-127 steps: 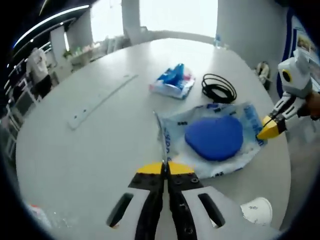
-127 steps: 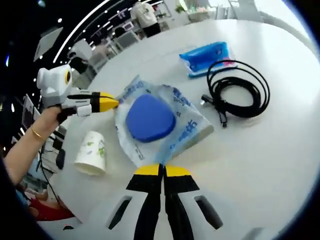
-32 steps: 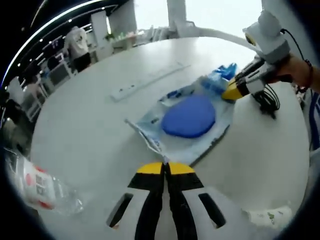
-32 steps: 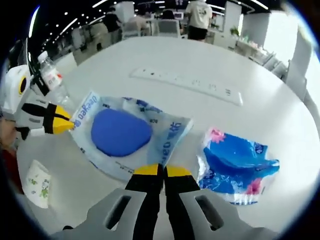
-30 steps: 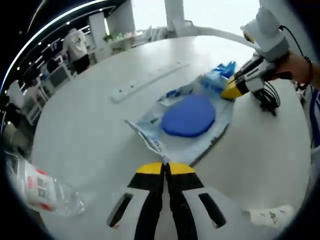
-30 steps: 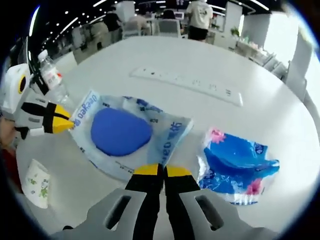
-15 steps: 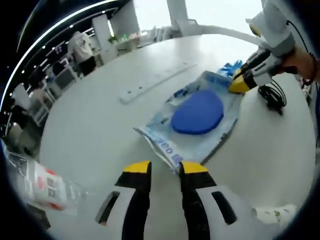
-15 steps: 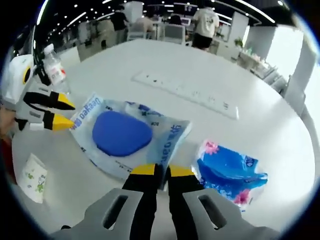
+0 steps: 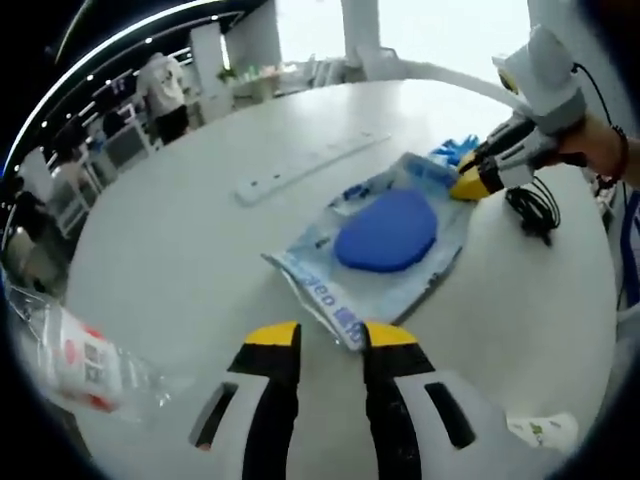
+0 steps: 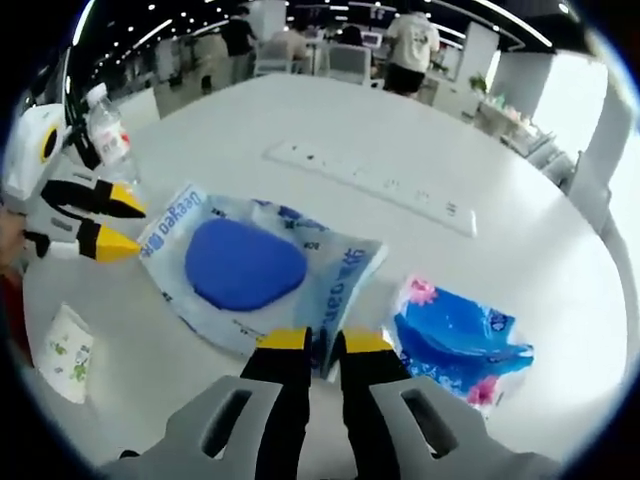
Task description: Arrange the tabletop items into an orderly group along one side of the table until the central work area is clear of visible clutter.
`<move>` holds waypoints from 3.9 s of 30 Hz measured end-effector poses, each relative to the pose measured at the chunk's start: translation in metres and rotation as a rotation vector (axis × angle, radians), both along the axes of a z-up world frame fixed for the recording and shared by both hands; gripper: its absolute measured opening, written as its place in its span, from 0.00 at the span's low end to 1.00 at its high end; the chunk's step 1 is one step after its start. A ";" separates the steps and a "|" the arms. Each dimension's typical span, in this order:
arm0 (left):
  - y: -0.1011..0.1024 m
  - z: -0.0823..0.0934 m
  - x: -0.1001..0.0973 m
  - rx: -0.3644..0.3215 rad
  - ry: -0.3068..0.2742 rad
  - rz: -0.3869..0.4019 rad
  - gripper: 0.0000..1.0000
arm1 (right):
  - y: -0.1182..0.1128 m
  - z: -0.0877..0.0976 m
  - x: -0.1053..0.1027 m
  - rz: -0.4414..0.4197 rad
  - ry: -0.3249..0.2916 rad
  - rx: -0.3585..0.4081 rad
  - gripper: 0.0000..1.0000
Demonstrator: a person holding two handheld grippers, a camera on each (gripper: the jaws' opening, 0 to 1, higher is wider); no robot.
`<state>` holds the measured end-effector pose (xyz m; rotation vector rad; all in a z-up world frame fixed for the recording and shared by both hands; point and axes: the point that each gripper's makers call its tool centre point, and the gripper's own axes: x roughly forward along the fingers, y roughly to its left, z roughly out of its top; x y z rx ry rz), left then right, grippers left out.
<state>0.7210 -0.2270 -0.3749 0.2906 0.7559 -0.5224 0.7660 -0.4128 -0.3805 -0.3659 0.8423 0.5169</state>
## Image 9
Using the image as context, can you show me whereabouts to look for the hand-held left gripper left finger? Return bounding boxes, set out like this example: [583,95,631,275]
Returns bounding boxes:
[188,321,305,480]

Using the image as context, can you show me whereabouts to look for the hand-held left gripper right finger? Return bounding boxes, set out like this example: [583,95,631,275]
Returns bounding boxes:
[361,321,507,480]

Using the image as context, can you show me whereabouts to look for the blue gloves packet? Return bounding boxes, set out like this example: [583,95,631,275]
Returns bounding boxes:
[428,133,485,170]

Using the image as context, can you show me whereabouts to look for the blue pad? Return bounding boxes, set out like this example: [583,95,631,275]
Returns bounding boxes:
[261,151,477,352]

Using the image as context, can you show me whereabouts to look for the clear plastic bottle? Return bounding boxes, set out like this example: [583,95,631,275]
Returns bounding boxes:
[7,287,174,424]

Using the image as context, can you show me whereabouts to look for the person's right hand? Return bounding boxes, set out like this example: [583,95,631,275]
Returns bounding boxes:
[541,112,625,185]

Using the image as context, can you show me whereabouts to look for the person's torso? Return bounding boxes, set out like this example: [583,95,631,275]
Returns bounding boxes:
[612,184,640,364]

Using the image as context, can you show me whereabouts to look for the white power strip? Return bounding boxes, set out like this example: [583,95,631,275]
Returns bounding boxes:
[233,131,392,207]

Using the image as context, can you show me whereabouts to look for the white chair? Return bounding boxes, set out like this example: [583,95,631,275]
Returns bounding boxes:
[101,119,152,172]

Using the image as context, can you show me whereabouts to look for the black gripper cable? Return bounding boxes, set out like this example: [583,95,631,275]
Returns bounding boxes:
[568,61,622,135]

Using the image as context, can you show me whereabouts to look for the dark cord bracelet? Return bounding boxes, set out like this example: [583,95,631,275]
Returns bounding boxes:
[596,123,631,190]

